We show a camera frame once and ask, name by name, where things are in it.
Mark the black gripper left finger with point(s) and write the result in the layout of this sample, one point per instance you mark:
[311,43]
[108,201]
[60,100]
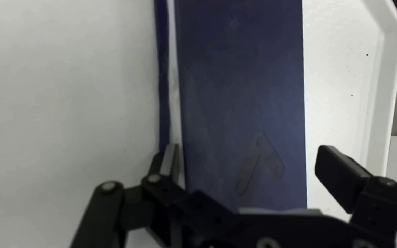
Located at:
[107,215]

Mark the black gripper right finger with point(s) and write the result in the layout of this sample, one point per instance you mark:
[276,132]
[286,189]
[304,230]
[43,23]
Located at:
[378,206]

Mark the navy blue notebook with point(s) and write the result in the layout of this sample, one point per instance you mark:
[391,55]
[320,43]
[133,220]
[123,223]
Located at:
[240,91]

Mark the large white tray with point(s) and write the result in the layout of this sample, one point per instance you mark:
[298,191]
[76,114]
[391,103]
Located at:
[69,91]

